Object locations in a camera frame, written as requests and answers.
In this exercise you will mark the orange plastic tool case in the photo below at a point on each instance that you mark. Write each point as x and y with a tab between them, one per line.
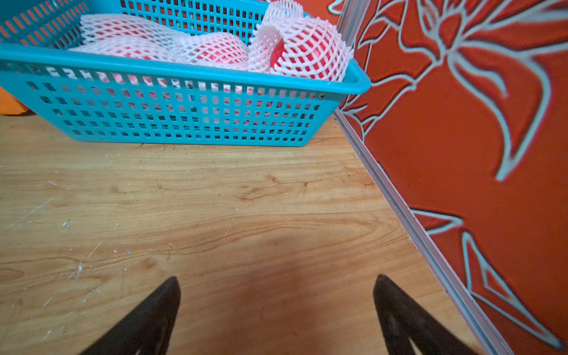
9	105

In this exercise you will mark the netted apple front left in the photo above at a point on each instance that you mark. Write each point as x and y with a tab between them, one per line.
131	47

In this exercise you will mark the netted apple back left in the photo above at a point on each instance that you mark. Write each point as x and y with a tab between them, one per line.
97	27

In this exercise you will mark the netted apple upright right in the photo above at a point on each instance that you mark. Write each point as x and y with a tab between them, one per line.
289	43

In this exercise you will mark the teal basket with netted apples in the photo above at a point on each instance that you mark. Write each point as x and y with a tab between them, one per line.
107	99

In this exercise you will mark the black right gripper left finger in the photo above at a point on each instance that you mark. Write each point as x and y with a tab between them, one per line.
147	329

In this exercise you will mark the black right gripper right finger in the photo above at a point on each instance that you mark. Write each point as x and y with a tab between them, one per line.
406	325

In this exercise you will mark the netted apple middle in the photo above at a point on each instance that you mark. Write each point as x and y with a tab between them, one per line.
220	50

